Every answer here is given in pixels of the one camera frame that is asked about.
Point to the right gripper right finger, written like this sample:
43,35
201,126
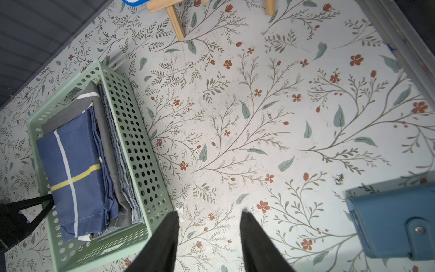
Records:
259,252

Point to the white board on easel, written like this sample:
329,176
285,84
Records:
170,8

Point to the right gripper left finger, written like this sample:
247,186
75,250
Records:
159,254

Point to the navy blue cloth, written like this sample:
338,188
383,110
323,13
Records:
78,176

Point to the floral table cloth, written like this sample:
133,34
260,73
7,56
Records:
284,116

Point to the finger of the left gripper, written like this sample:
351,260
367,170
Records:
15,227

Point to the teal cloth piece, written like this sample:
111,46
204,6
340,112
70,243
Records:
398,223

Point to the plain grey pillowcase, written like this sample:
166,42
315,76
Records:
129,211

